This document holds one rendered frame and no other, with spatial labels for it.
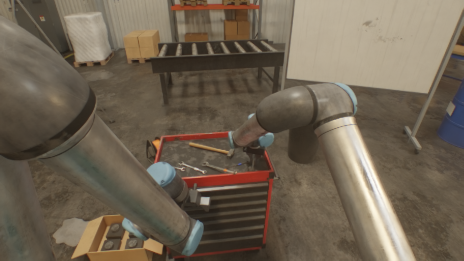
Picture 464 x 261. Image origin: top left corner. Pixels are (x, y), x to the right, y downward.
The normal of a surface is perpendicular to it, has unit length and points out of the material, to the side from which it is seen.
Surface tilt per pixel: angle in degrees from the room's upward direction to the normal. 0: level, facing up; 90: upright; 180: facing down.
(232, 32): 90
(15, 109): 80
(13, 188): 92
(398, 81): 90
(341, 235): 0
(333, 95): 39
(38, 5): 90
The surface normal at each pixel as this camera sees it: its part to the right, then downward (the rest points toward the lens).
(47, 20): 0.11, 0.48
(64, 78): 0.87, -0.43
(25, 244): 0.94, 0.18
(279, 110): -0.55, 0.06
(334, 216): 0.00, -0.87
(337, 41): -0.31, 0.47
